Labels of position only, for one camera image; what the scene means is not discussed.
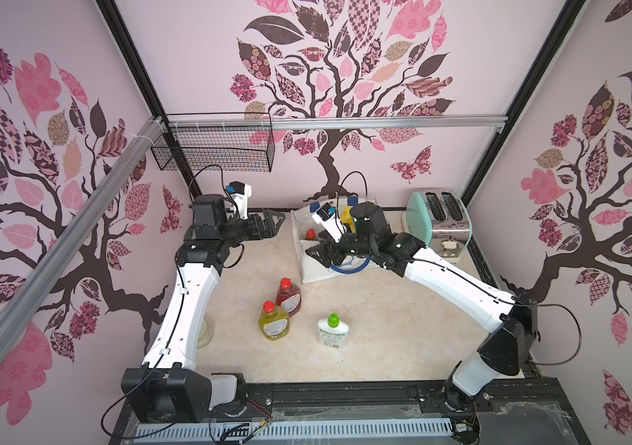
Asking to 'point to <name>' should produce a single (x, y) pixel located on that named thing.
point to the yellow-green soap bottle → (273, 324)
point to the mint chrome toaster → (441, 220)
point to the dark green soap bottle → (310, 234)
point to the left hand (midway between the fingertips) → (272, 222)
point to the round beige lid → (206, 335)
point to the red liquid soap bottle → (288, 297)
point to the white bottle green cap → (333, 333)
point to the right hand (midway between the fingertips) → (313, 239)
